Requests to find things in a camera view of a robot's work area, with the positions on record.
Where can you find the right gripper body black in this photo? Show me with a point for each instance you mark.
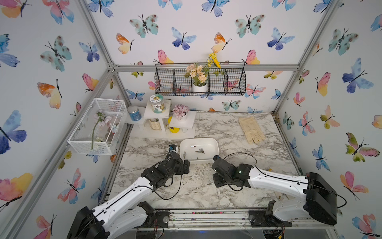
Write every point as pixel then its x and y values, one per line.
pixel 229 180

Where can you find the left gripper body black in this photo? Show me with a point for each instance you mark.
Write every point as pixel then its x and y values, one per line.
pixel 178 170

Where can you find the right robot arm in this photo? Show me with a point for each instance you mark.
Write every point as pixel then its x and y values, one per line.
pixel 311 195

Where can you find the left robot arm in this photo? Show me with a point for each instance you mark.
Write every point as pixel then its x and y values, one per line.
pixel 86 225

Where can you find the white plastic storage box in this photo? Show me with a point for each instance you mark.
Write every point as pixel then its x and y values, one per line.
pixel 209 145

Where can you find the yellow bottle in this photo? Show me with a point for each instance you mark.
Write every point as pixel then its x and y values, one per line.
pixel 172 129

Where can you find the white tiered wooden shelf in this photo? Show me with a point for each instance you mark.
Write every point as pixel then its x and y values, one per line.
pixel 142 129

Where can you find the beige jar under shelf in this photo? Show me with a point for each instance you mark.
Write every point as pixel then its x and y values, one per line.
pixel 155 124

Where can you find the beige work glove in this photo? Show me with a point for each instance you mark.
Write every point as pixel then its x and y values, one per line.
pixel 252 130

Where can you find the pink flowers in pot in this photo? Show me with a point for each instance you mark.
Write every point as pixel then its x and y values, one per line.
pixel 180 111

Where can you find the green lidded jar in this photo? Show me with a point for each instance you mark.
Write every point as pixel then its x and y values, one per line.
pixel 158 103

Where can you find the blue tin can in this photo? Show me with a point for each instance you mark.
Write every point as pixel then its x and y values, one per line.
pixel 134 113

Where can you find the artificial pink flower stem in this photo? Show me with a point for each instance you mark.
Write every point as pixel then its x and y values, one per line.
pixel 101 120

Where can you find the flower pot in basket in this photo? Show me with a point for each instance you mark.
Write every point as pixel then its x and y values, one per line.
pixel 200 73

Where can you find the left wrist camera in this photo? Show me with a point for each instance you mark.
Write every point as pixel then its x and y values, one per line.
pixel 173 148

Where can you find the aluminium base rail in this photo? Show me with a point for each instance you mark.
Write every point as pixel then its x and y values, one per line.
pixel 178 219

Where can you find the white wire mesh cage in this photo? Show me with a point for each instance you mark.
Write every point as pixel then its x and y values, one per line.
pixel 80 138

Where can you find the black wire wall basket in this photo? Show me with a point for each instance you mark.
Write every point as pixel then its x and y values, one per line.
pixel 230 80

